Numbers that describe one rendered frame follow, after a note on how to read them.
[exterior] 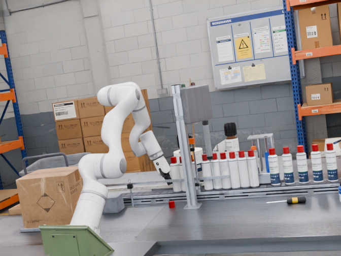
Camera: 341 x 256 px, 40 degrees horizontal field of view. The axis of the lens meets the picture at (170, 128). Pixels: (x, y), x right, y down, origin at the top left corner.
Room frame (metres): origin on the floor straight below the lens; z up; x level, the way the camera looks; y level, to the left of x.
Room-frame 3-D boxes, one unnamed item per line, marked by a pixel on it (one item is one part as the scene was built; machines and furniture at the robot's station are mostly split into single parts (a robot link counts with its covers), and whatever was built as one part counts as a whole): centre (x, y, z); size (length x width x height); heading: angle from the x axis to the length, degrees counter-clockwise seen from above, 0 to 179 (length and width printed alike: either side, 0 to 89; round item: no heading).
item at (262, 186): (2.67, -0.06, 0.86); 1.65 x 0.08 x 0.04; 73
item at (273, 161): (2.53, -0.53, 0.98); 0.05 x 0.05 x 0.20
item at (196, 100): (2.56, -0.14, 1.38); 0.17 x 0.10 x 0.19; 128
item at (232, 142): (3.19, -0.40, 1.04); 0.09 x 0.09 x 0.29
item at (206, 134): (2.53, -0.19, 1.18); 0.04 x 0.04 x 0.21
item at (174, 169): (2.69, 0.01, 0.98); 0.05 x 0.05 x 0.20
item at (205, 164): (2.63, -0.17, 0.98); 0.05 x 0.05 x 0.20
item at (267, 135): (2.64, -0.50, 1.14); 0.14 x 0.11 x 0.01; 73
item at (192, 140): (2.60, -0.11, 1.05); 0.10 x 0.04 x 0.33; 163
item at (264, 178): (2.63, -0.49, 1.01); 0.14 x 0.13 x 0.26; 73
